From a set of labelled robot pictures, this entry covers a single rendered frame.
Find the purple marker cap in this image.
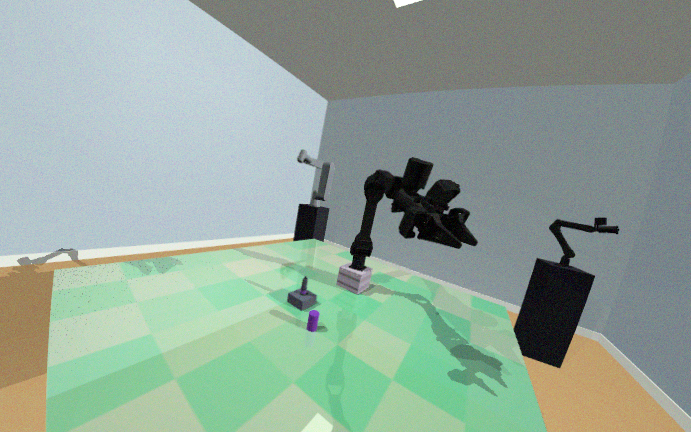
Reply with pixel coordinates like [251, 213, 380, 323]
[307, 310, 320, 332]

